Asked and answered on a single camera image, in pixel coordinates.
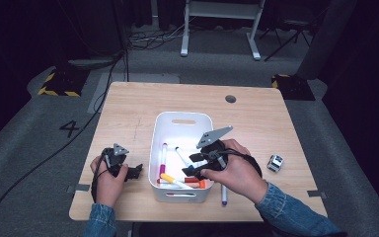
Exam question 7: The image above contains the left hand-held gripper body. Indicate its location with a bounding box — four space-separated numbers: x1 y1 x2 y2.
101 142 130 179

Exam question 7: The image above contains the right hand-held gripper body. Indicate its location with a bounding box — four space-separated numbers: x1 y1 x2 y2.
195 124 234 172

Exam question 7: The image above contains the brown marker pen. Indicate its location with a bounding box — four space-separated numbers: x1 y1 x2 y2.
159 176 201 186

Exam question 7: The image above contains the magenta marker pen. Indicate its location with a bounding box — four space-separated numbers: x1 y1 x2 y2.
158 142 169 181

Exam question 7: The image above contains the yellow marker pen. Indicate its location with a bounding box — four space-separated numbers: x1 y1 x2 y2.
159 173 195 191

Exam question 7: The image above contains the white plastic bin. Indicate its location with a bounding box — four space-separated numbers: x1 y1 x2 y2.
147 111 217 203

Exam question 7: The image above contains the purple marker pen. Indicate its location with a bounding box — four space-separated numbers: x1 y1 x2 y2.
220 183 229 206

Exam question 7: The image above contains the person's left hand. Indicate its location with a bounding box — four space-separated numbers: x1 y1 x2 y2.
89 155 129 209

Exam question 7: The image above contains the person's right hand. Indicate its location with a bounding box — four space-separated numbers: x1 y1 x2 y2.
199 138 269 205

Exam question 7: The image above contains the grey tape strip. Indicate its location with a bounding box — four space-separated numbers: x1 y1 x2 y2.
66 183 91 194
306 190 328 199

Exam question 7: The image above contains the grey floor plate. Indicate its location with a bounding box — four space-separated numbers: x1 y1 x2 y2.
87 72 181 115

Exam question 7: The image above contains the yellow black striped stand base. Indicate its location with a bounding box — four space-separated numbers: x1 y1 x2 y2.
38 67 92 98
270 73 316 102

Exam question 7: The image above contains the grey flat stand foot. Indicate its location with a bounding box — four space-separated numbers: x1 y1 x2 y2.
67 57 117 68

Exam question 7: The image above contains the black folding stand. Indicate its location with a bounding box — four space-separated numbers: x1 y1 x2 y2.
264 18 314 62

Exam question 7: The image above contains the grey padded column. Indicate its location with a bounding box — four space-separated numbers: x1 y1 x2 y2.
296 0 358 81

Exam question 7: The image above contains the left hand-held gripper black cable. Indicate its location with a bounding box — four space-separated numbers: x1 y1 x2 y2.
91 157 109 204

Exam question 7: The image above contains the long black floor cable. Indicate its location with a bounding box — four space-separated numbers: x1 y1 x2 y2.
0 48 127 237

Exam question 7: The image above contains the tangle of floor cables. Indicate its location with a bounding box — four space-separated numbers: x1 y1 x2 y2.
126 19 191 52

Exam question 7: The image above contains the white metal desk frame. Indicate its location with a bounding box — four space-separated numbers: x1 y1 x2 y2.
180 0 266 62

